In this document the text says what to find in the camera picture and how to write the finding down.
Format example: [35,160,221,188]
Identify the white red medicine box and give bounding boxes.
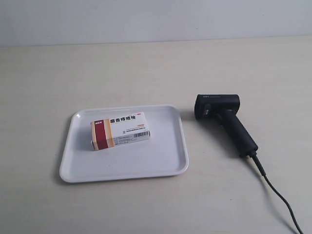
[91,112,151,151]

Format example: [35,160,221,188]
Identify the black handheld barcode scanner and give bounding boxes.
[194,94,258,157]

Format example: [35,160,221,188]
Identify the white rectangular plastic tray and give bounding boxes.
[59,104,189,183]

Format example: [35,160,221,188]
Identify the black scanner cable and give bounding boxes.
[245,151,304,234]

